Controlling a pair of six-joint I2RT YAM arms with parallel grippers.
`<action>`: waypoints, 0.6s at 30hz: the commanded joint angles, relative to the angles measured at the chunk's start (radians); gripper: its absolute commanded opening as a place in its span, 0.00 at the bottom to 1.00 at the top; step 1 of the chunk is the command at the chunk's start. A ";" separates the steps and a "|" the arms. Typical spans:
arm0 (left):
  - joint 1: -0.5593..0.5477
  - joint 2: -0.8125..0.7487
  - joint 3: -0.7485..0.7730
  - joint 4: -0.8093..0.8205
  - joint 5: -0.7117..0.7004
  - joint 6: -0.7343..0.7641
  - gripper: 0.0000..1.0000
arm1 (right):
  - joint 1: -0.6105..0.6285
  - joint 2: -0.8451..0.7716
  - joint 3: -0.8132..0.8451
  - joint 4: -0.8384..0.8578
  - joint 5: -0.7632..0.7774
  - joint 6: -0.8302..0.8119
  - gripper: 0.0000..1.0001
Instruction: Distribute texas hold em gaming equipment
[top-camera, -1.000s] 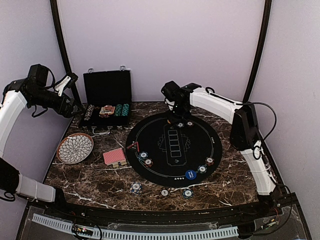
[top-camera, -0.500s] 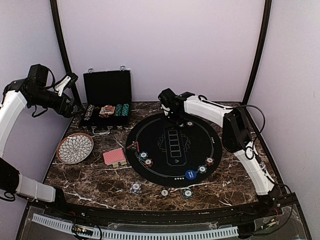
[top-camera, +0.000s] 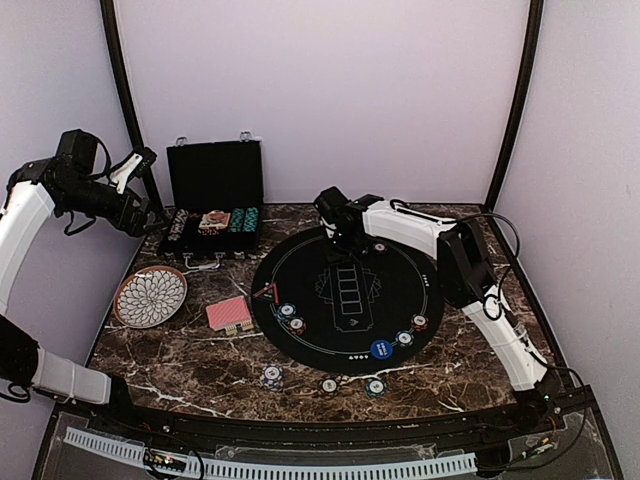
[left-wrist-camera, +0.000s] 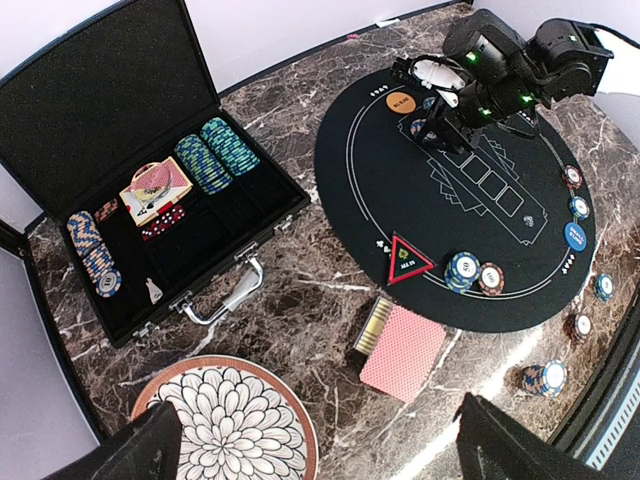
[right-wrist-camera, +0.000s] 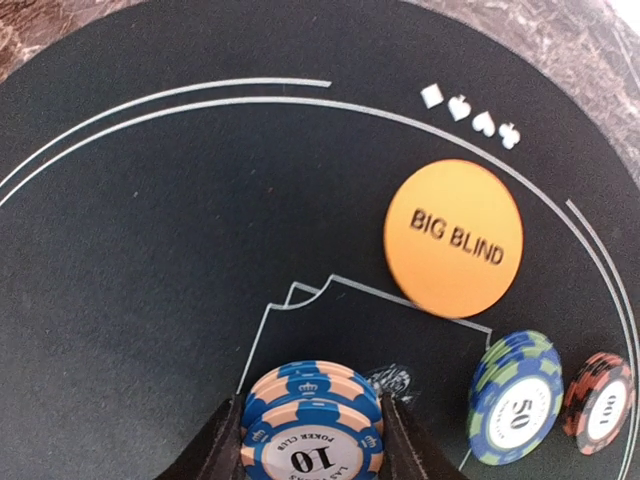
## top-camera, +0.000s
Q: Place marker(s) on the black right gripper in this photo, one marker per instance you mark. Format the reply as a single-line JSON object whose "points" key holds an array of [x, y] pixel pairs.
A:
{"points": [[335, 257]]}

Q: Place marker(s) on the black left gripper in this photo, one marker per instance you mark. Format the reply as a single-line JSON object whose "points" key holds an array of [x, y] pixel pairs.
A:
{"points": [[134, 226]]}

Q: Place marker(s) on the orange chip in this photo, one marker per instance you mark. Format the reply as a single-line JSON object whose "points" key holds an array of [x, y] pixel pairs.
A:
{"points": [[297, 326]]}

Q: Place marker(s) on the brown white chip stack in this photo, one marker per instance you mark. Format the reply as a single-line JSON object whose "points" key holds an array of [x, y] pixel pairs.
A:
{"points": [[329, 387]]}

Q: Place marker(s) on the blue white chip stack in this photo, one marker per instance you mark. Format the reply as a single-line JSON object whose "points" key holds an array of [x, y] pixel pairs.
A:
{"points": [[272, 378]]}

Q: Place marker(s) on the teal blue chip stack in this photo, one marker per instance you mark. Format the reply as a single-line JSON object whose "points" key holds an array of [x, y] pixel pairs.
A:
{"points": [[375, 388]]}

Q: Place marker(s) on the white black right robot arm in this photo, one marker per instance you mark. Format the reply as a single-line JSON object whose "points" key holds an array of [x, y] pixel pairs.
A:
{"points": [[466, 277]]}

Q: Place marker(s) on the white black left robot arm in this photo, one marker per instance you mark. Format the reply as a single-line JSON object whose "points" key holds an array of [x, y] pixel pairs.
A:
{"points": [[64, 184]]}

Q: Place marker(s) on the blue tan chip row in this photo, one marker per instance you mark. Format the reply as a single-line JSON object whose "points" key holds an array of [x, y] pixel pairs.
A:
{"points": [[178, 225]]}

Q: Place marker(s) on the round black poker mat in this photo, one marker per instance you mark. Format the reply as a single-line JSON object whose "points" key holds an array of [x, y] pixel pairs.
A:
{"points": [[347, 306]]}

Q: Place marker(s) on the red triangular all-in button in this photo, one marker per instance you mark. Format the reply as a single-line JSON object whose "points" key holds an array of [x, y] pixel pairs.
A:
{"points": [[269, 293]]}

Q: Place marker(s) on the black poker chip case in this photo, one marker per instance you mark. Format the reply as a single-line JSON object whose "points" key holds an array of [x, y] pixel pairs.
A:
{"points": [[210, 176]]}

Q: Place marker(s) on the boxed card deck in case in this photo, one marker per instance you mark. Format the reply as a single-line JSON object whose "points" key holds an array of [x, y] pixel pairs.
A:
{"points": [[214, 220]]}

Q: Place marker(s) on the teal chip row right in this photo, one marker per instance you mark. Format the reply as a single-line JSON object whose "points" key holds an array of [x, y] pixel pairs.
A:
{"points": [[251, 219]]}

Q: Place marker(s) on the teal chip row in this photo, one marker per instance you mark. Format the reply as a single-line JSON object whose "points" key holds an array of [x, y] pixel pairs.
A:
{"points": [[236, 220], [251, 219]]}

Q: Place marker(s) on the floral ceramic plate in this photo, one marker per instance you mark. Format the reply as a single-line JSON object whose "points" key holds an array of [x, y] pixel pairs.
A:
{"points": [[150, 297]]}

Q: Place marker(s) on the teal chip row left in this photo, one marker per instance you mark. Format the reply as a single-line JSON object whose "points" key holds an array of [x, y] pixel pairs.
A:
{"points": [[236, 220]]}

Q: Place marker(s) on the blue small blind button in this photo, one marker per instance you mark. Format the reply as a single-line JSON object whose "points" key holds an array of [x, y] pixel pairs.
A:
{"points": [[381, 349]]}

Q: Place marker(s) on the red playing card deck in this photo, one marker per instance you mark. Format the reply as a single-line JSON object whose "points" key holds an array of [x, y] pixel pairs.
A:
{"points": [[231, 316]]}

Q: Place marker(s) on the black left frame post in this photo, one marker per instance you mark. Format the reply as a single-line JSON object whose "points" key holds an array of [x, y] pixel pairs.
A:
{"points": [[119, 72]]}

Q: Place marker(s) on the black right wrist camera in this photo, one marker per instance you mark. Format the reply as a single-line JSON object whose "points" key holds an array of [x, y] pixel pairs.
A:
{"points": [[329, 203]]}

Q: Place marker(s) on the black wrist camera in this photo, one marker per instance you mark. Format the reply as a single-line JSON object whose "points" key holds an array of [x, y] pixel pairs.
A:
{"points": [[329, 203], [80, 147]]}

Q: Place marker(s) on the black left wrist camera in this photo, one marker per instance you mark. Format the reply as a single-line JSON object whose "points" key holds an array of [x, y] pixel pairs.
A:
{"points": [[80, 147]]}

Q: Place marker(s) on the white cable duct strip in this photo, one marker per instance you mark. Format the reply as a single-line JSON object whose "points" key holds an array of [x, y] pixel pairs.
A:
{"points": [[245, 463]]}

